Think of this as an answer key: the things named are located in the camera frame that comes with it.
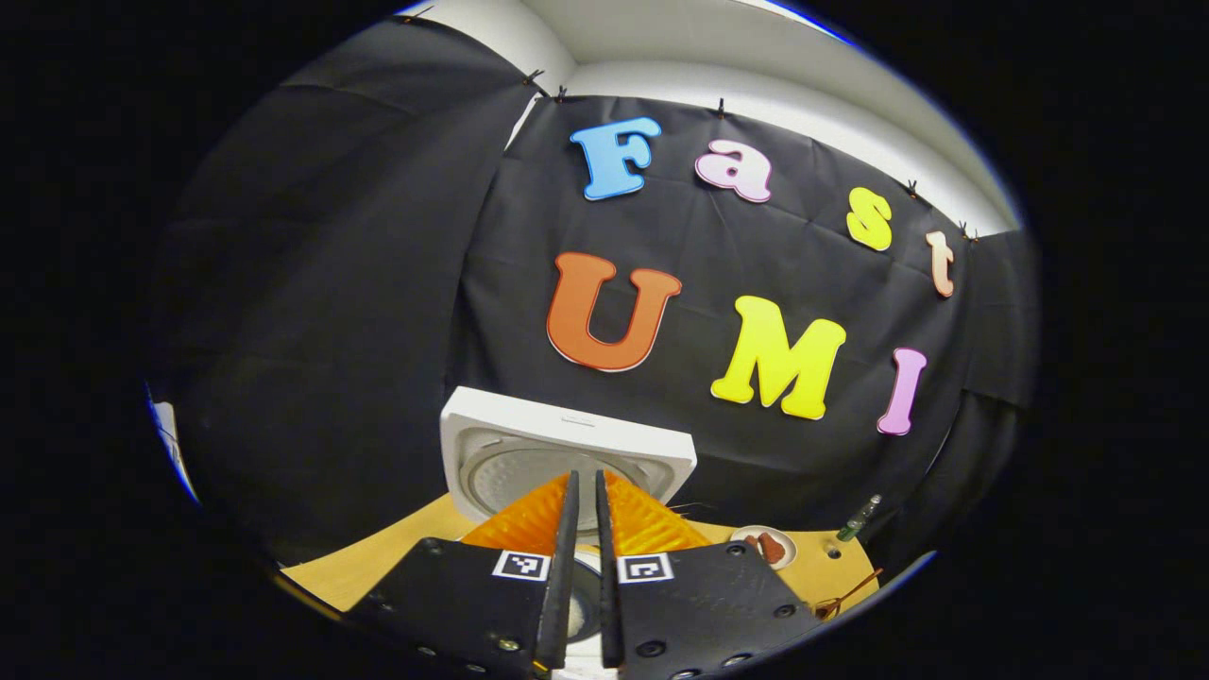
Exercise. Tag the white rice cooker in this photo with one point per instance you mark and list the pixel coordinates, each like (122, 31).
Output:
(567, 425)

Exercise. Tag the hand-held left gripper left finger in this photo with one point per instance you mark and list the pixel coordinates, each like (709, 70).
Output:
(567, 567)

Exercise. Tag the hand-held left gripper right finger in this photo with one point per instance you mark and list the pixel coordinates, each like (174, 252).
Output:
(604, 567)

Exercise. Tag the black backdrop cloth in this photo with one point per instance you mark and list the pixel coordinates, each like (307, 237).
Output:
(331, 283)

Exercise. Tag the green label water bottle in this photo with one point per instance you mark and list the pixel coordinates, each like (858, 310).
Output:
(858, 519)

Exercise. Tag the white round plate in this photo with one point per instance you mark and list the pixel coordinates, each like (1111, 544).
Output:
(741, 531)

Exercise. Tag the brown wooden spoon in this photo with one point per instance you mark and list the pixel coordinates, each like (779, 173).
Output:
(855, 588)

